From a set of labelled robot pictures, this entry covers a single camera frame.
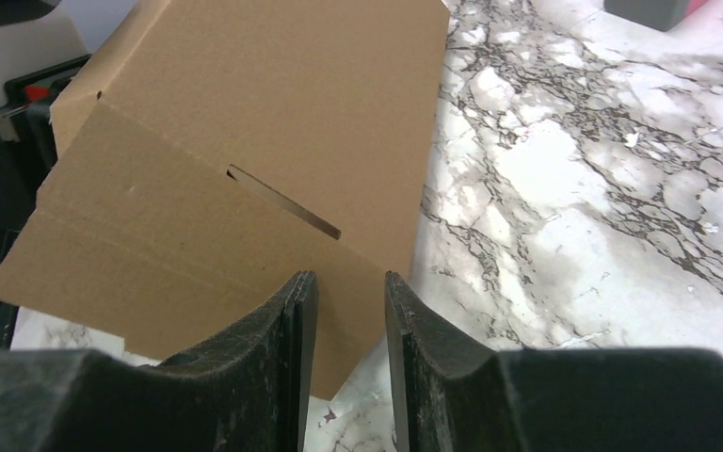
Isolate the pink whiteboard eraser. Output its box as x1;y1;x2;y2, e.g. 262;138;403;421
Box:
603;0;708;32

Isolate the brown cardboard box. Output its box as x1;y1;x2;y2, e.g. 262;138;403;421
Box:
0;1;449;399

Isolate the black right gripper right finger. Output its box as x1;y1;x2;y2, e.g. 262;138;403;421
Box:
385;272;723;451

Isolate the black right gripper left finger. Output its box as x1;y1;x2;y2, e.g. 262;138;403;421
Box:
0;271;319;451

